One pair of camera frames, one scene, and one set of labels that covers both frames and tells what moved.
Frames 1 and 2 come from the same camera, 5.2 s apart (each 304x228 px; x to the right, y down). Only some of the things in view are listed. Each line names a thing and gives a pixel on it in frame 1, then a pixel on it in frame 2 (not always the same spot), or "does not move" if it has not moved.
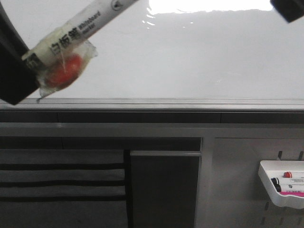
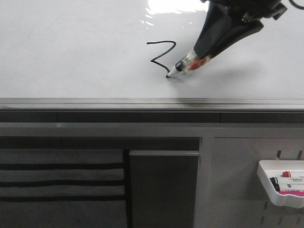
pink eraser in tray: [294, 193] does not move
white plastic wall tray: [290, 174] does not move
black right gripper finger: [290, 10] to [235, 33]
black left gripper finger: [19, 73] to [217, 19]
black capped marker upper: [275, 181] does not move
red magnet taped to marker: [65, 71] to [199, 62]
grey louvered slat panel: [62, 188] does not move
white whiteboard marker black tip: [62, 35] to [183, 65]
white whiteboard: [178, 49] does not move
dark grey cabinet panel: [164, 188] does not move
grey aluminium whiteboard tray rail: [156, 105] does not move
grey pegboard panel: [240, 199] does not move
